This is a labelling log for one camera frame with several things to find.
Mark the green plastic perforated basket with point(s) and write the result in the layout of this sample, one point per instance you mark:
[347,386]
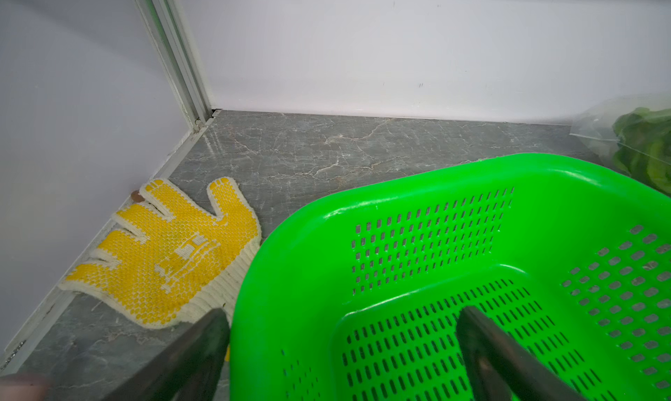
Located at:
[357,295]

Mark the back zip-top bag with label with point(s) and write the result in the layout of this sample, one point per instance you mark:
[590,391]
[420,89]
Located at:
[595,126]

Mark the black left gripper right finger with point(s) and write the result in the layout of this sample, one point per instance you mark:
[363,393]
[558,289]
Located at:
[499,368]

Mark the cabbage in back bag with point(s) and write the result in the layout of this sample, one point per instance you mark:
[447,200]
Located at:
[644,147]

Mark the yellow dotted work glove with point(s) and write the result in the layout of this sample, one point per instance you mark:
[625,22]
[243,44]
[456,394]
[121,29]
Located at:
[169,260]

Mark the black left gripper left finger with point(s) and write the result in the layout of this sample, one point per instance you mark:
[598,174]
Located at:
[189,369]

